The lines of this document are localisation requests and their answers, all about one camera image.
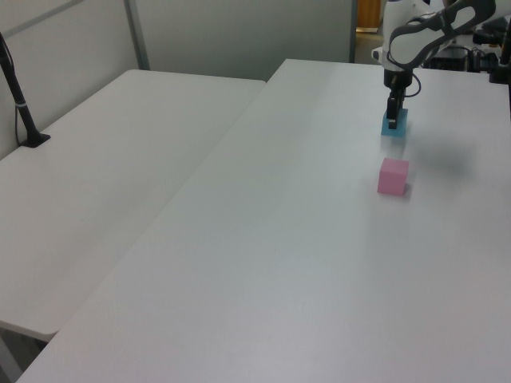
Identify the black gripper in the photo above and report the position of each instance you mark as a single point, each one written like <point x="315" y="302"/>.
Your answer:
<point x="397" y="81"/>

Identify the blue cube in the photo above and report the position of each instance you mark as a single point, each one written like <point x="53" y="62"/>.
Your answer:
<point x="402" y="125"/>

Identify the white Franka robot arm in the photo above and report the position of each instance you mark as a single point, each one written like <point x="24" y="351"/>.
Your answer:
<point x="411" y="36"/>

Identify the pink cube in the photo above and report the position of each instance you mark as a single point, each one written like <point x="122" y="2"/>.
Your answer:
<point x="393" y="177"/>

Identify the black equipment box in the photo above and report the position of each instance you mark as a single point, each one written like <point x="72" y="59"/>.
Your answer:
<point x="449" y="60"/>

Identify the orange wooden panel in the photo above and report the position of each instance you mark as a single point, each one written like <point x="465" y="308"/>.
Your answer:
<point x="369" y="14"/>

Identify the black clamp stand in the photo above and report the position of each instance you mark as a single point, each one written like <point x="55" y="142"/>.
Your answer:
<point x="504" y="60"/>

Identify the grey partition frame post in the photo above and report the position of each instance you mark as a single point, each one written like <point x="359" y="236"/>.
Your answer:
<point x="136" y="36"/>
<point x="353" y="32"/>

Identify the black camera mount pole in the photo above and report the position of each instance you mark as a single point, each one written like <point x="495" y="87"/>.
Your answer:
<point x="18" y="99"/>

